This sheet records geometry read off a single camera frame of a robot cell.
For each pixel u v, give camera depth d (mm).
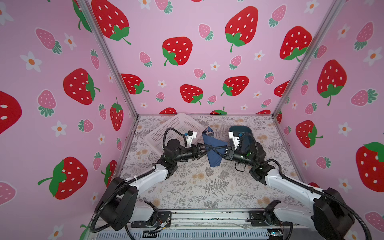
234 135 688
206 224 731
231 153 646
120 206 416
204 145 705
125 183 453
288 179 517
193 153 678
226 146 699
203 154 722
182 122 1108
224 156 676
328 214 404
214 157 701
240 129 1067
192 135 731
